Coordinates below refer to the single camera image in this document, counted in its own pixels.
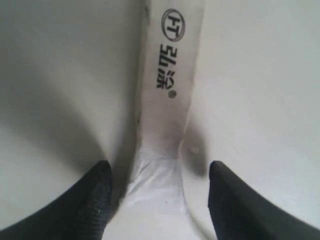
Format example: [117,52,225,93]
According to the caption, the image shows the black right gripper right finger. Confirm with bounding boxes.
[208,161,320,240]

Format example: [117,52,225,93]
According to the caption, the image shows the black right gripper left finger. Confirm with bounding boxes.
[0,160,112,240]

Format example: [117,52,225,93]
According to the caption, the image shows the white wooden paint brush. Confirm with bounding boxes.
[103,0,207,240]

